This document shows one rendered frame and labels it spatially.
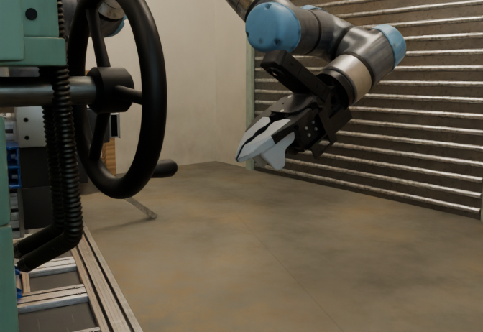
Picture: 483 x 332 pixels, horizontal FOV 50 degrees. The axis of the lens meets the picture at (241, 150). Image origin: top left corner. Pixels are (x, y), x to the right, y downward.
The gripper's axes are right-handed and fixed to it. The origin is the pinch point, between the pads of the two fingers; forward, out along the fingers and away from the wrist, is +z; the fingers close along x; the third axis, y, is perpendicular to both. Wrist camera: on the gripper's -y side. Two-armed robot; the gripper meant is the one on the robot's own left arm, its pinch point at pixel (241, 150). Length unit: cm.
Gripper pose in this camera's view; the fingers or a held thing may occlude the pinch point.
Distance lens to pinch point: 72.0
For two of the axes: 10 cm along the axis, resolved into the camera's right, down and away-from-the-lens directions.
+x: -5.9, -1.2, 8.0
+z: -7.0, 5.7, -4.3
